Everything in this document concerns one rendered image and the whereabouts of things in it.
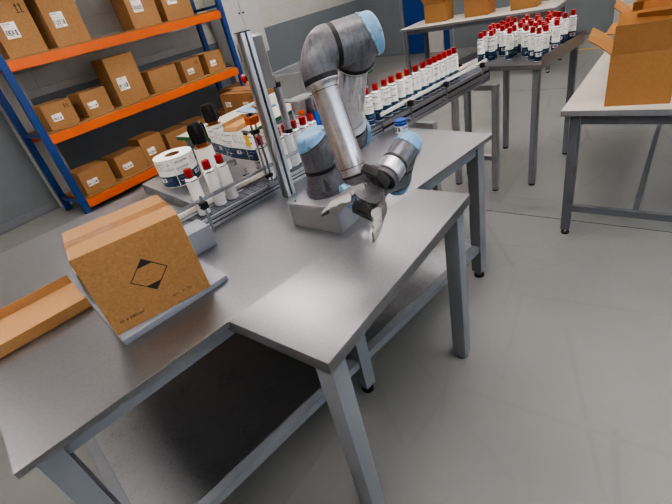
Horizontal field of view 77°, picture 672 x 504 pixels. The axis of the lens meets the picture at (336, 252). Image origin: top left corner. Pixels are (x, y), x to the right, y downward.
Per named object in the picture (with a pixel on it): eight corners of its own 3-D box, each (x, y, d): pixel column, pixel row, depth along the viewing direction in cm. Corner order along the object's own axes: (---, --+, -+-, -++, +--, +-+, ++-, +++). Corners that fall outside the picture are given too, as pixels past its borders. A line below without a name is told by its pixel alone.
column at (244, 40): (290, 192, 192) (243, 30, 157) (296, 193, 189) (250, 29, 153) (282, 196, 190) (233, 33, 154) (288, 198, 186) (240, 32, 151)
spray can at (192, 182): (207, 209, 181) (189, 165, 171) (213, 212, 178) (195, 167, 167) (197, 215, 179) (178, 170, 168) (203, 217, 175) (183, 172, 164)
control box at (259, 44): (274, 80, 180) (261, 31, 170) (276, 87, 166) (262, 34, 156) (251, 86, 180) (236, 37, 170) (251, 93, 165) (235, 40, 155)
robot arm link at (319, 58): (287, 29, 104) (353, 212, 116) (327, 16, 106) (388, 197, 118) (281, 44, 115) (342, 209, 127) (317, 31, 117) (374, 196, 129)
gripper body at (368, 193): (375, 226, 110) (396, 193, 115) (376, 207, 103) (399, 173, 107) (350, 213, 112) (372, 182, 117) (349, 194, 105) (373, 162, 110)
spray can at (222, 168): (235, 194, 190) (219, 151, 179) (241, 196, 186) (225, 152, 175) (225, 199, 187) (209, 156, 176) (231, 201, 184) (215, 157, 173)
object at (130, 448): (321, 221, 342) (296, 123, 299) (486, 273, 245) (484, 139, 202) (63, 389, 237) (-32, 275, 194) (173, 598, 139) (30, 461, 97)
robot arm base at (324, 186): (324, 179, 169) (317, 156, 164) (353, 182, 159) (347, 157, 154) (299, 197, 160) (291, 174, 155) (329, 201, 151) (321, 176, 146)
